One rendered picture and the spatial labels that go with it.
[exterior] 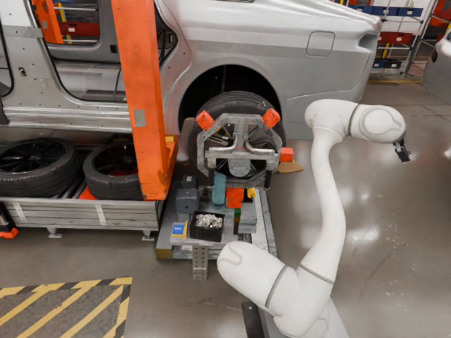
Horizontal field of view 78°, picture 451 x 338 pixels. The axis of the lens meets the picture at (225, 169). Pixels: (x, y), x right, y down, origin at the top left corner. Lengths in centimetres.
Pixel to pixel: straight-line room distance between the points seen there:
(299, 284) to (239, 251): 19
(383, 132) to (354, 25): 138
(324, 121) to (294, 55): 119
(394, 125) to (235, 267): 58
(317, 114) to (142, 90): 98
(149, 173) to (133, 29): 84
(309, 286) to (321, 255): 8
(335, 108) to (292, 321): 62
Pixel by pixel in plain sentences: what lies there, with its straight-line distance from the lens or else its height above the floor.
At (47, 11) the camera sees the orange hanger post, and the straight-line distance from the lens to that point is 481.
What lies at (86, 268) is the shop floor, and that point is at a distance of 241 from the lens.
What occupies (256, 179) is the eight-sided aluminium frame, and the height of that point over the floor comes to 66.
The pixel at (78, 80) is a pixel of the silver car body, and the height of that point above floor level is 88.
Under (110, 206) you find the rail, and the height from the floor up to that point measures 36.
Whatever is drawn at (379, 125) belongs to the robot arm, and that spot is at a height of 151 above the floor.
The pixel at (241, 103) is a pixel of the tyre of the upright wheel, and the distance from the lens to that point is 177.
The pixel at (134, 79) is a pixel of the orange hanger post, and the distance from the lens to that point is 160.
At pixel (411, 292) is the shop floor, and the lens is 259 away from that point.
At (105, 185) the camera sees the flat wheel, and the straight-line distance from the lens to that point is 231.
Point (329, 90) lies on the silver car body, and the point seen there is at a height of 116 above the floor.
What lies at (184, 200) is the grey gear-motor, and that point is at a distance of 218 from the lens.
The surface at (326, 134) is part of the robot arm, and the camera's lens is 94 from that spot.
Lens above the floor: 183
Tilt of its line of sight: 35 degrees down
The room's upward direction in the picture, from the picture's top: 3 degrees clockwise
